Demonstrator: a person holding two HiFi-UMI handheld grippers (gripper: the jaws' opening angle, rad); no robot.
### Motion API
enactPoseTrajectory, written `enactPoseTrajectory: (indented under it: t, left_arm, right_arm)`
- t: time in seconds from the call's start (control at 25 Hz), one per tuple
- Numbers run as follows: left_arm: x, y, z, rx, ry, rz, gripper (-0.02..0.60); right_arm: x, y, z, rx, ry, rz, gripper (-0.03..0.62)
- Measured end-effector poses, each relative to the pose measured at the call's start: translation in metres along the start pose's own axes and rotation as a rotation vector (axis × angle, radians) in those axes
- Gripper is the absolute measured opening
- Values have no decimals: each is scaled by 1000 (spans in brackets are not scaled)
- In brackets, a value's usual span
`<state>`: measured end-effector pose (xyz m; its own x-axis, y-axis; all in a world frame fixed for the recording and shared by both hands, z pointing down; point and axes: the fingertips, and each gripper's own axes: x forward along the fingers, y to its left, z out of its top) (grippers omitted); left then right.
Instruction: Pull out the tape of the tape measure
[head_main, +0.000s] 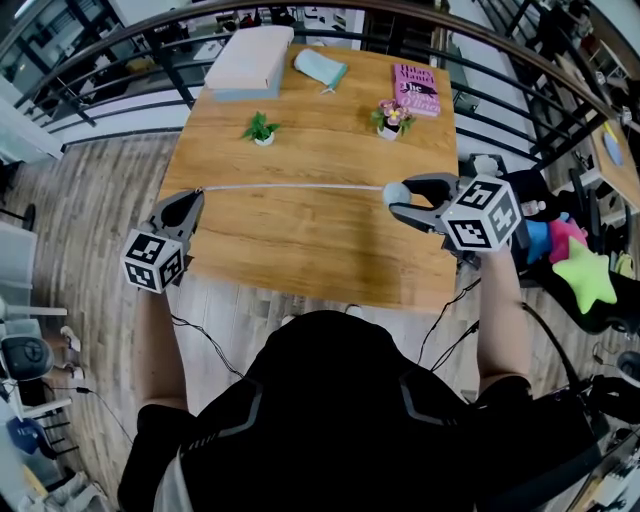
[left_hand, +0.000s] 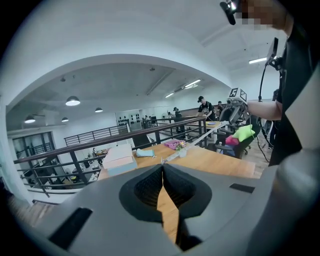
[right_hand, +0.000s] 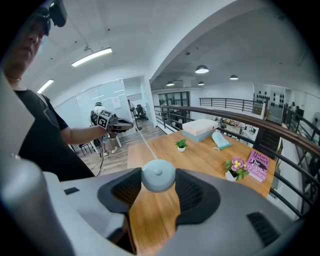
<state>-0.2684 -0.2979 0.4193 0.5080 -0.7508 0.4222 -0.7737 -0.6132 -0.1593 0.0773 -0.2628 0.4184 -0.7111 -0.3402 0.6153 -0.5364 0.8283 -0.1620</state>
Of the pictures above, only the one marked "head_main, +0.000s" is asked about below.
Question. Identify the pink book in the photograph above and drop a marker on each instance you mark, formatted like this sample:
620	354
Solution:
417	90

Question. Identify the small green potted plant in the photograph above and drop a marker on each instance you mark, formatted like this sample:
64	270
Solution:
261	129

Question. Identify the round pale blue tape measure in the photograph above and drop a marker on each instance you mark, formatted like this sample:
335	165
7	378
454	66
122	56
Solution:
397	194

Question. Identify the small wooden side table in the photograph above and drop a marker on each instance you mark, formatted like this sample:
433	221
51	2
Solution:
625	185

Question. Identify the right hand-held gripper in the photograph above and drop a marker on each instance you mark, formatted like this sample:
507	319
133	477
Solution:
480	215

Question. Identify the wooden table with white legs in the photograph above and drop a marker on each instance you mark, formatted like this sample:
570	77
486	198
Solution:
300	240

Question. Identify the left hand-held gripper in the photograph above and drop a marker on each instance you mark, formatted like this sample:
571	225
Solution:
150	260

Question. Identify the flat pink box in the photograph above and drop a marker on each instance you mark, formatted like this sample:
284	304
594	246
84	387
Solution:
250	57

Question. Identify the person's black shirt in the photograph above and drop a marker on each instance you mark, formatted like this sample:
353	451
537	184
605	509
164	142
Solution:
320	415

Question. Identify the black pack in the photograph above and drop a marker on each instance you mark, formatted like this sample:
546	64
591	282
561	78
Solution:
540	450

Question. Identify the pink flower potted plant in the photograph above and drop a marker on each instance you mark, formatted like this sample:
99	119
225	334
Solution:
392	117

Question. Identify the black office chair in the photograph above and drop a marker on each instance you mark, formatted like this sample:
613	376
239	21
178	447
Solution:
530	185

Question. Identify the person's right forearm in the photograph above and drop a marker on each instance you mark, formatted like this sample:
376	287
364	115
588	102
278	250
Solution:
502	325

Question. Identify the person's left white shoe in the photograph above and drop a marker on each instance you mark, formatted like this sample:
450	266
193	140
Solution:
288	320

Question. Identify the black bin with white paper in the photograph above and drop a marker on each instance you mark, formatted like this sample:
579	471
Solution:
485	162

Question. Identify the person's right white shoe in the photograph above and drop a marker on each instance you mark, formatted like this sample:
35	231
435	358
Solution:
353	310

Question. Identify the person's white shoe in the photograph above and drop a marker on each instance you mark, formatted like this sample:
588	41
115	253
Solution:
353	310
288	320

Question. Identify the pink pillow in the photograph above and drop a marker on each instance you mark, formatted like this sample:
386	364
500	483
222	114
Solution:
565	240

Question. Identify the round blue disc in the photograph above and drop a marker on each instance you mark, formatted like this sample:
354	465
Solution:
613	150

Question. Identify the flat pale blue box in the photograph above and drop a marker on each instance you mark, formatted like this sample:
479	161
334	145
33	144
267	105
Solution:
245	95

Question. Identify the blue pillow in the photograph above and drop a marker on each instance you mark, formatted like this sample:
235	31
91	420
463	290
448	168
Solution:
537	240

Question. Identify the person's left forearm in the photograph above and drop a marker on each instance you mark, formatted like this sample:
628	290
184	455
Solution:
160	350

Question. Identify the green star pillow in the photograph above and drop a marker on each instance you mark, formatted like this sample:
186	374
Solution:
585	275

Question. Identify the clear plastic bottle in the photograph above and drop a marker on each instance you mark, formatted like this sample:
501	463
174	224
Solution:
532	207

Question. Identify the black railing with wooden handrail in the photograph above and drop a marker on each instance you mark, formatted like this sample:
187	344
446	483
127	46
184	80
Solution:
175	75

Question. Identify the round black device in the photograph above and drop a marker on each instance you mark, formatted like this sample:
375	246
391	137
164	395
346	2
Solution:
25	357

